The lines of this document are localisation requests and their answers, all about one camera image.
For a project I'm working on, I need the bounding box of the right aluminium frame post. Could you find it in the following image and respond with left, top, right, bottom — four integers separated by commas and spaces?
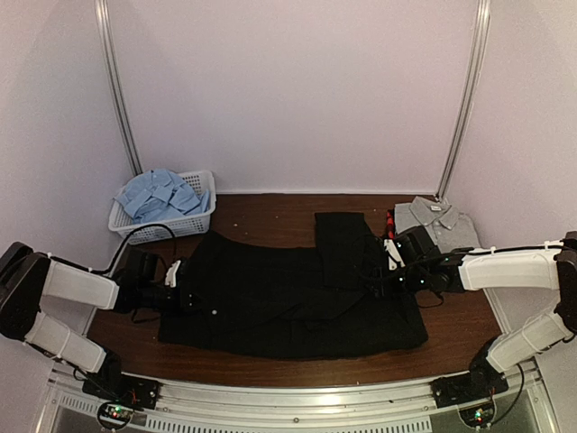
435, 0, 491, 202

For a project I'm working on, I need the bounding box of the red black plaid shirt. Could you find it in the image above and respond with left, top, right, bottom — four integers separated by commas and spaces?
381, 209, 396, 240

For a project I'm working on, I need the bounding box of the left black camera cable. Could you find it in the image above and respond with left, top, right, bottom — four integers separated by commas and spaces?
87, 223, 179, 276

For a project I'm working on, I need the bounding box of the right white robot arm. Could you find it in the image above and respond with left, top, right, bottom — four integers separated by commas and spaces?
361, 226, 576, 399

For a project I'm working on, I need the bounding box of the white plastic basket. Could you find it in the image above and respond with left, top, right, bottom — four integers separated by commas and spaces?
108, 169, 216, 244

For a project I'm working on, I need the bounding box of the grey folded button shirt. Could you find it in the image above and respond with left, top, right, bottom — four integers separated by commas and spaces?
394, 197, 481, 253

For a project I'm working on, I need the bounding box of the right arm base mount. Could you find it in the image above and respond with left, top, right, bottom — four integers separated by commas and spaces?
430, 338, 508, 429

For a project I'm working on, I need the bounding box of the black long sleeve shirt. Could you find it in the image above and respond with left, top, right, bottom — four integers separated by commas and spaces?
159, 212, 428, 360

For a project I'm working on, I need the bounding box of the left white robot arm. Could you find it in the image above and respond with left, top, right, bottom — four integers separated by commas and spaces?
1, 242, 198, 401

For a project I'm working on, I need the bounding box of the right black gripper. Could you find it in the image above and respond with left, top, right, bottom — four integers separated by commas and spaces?
363, 264, 428, 299

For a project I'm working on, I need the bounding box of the light blue shirt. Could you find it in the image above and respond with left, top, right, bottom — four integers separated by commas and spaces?
114, 169, 210, 224

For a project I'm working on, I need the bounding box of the left aluminium frame post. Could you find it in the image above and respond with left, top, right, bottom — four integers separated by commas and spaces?
94, 0, 142, 176

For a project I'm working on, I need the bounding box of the aluminium frame post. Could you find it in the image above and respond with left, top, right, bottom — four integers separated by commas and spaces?
435, 0, 491, 202
94, 0, 142, 176

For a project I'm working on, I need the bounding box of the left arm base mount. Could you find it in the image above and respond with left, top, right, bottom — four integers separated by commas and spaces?
73, 352, 160, 432

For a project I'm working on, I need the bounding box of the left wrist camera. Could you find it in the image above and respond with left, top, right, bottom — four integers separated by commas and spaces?
164, 260, 183, 289

